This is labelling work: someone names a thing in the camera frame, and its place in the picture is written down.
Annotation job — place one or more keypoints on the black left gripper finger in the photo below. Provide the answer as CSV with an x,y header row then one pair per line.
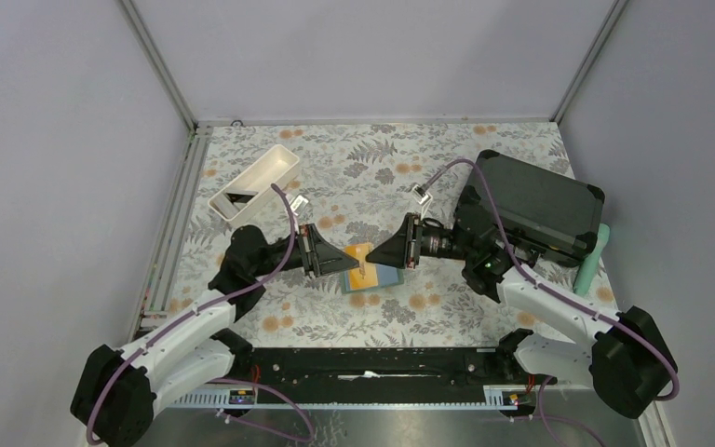
x,y
330,254
323,270

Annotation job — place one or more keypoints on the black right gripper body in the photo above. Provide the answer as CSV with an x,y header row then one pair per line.
x,y
434,242

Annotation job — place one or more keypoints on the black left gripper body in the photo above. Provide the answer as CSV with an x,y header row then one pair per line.
x,y
309,274

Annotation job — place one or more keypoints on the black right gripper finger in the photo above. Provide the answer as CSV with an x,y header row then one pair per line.
x,y
395,259
404,239

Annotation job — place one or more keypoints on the green card holder wallet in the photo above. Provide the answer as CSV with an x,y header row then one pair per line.
x,y
389,277

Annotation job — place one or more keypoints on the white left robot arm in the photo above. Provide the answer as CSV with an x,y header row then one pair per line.
x,y
122,390

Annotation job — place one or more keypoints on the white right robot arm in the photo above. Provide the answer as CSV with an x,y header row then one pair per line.
x,y
622,356

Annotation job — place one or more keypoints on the white rectangular plastic tray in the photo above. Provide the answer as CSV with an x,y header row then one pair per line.
x,y
278,165

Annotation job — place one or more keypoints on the black hard carrying case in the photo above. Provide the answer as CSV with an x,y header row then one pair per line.
x,y
542,210

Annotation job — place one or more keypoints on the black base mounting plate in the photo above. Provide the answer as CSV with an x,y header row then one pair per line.
x,y
418,376

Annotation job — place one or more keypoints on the mint green cylindrical object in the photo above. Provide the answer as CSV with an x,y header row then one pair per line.
x,y
590,266

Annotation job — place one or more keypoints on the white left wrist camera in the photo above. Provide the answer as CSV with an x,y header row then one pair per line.
x,y
299,205

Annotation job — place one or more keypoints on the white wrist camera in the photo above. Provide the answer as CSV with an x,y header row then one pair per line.
x,y
422,198
299,205

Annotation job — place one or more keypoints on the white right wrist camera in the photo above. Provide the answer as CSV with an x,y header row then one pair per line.
x,y
422,198

